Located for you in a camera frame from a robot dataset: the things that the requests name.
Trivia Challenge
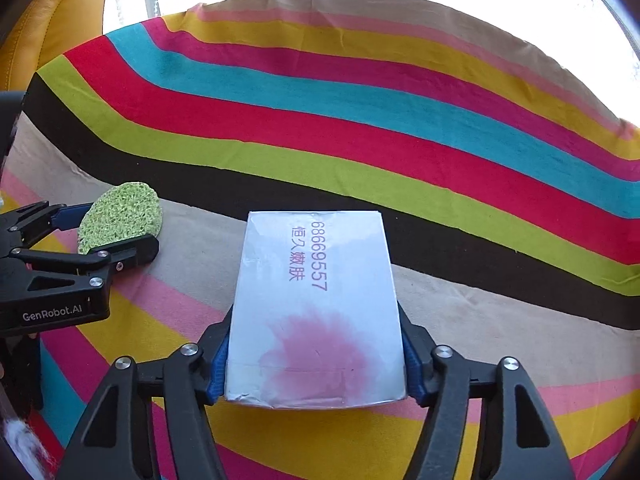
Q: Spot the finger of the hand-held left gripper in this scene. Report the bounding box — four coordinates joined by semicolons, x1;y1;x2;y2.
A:
0;201;93;256
10;234;161;281

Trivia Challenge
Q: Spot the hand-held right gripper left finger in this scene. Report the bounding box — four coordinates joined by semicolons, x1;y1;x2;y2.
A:
56;305;236;480

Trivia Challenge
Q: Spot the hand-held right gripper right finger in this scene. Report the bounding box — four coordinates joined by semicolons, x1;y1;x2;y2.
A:
396;300;576;480

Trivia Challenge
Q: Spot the green round sponge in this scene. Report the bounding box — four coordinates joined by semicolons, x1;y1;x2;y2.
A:
77;182;163;256

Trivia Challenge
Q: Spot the white box with pink flower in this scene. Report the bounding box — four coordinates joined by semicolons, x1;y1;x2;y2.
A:
223;210;407;409

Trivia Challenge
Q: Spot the white fluffy fur trim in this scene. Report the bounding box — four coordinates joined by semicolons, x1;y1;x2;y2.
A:
0;417;51;480

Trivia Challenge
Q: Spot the striped colourful cloth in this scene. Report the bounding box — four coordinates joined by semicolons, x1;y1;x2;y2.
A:
0;0;640;480

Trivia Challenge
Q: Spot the yellow leather chair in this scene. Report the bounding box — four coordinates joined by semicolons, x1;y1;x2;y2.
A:
0;0;106;93

